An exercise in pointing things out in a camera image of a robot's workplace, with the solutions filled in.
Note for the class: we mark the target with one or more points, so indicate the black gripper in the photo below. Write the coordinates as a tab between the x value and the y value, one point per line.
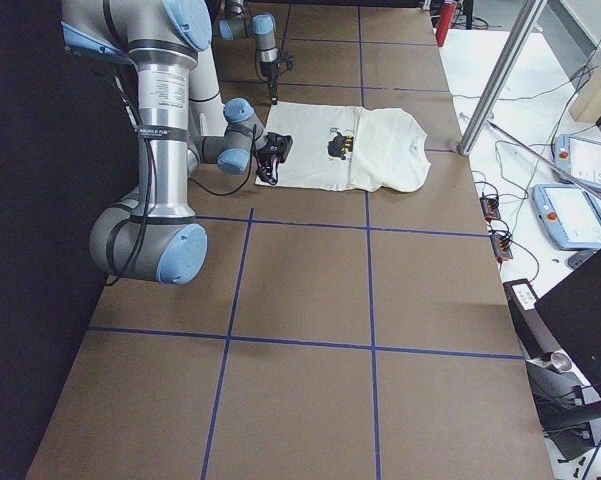
268	159
270	78

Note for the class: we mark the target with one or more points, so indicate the cream long-sleeve cat shirt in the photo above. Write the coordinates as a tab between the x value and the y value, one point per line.
339	148

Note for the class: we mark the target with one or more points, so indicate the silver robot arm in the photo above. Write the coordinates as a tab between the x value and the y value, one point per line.
239	23
181	122

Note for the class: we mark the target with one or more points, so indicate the red cylinder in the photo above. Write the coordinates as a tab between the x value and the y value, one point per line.
446	15

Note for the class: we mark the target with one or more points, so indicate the black box white label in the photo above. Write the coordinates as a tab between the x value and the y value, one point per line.
521	293

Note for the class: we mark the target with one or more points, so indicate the near blue teach pendant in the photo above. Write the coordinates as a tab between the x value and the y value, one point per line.
570	216

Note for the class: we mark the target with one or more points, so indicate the blue teach pendant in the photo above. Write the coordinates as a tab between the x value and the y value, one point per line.
579	157
570	216

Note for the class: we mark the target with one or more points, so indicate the far blue teach pendant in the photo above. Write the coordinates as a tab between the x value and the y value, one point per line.
579	157

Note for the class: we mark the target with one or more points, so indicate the black monitor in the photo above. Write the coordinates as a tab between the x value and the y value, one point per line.
571	311

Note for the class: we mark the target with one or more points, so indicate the metal reacher grabber stick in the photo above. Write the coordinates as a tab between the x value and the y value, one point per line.
546	161

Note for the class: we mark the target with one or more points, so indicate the shiny metal cup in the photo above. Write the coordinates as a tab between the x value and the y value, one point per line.
559	362

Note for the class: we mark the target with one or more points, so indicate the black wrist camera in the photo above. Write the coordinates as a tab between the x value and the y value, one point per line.
277	147
286	61

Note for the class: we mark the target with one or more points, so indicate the aluminium frame post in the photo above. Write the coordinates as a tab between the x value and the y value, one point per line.
513	47

